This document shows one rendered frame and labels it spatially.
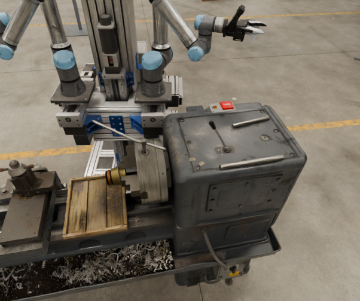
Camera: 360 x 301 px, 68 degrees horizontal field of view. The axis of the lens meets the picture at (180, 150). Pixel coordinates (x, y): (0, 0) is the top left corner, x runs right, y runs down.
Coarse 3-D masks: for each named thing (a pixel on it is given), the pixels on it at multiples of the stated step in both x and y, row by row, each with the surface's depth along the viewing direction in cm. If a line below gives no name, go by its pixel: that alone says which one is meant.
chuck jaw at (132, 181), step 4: (124, 176) 126; (128, 176) 126; (132, 176) 126; (136, 176) 126; (124, 180) 124; (128, 180) 124; (132, 180) 124; (136, 180) 124; (124, 184) 125; (128, 184) 122; (132, 184) 122; (136, 184) 122; (128, 188) 123; (132, 188) 120; (136, 188) 120; (132, 192) 119; (136, 192) 120; (144, 192) 119; (132, 196) 121; (144, 196) 120
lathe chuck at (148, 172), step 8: (136, 144) 123; (136, 152) 119; (152, 152) 119; (136, 160) 117; (144, 160) 117; (152, 160) 117; (144, 168) 116; (152, 168) 116; (144, 176) 116; (152, 176) 116; (144, 184) 116; (152, 184) 117; (152, 192) 119; (160, 192) 120; (144, 200) 121; (152, 200) 123; (160, 200) 124
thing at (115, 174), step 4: (112, 168) 128; (116, 168) 127; (108, 172) 126; (112, 172) 126; (116, 172) 126; (120, 172) 127; (124, 172) 127; (108, 176) 125; (112, 176) 125; (116, 176) 125; (120, 176) 127; (108, 180) 125; (112, 180) 125; (116, 180) 126; (120, 180) 126; (108, 184) 127; (112, 184) 128; (116, 184) 127; (120, 184) 127
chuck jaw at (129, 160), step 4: (128, 148) 127; (132, 148) 127; (128, 152) 127; (132, 152) 127; (124, 156) 127; (128, 156) 127; (132, 156) 127; (124, 160) 127; (128, 160) 127; (132, 160) 128; (120, 164) 127; (124, 164) 127; (128, 164) 128; (132, 164) 128; (120, 168) 127; (124, 168) 128
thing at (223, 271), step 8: (208, 240) 137; (216, 256) 142; (224, 264) 147; (232, 264) 168; (240, 264) 170; (200, 272) 187; (216, 272) 176; (224, 272) 174; (232, 272) 169; (240, 272) 179; (216, 280) 181; (232, 280) 199
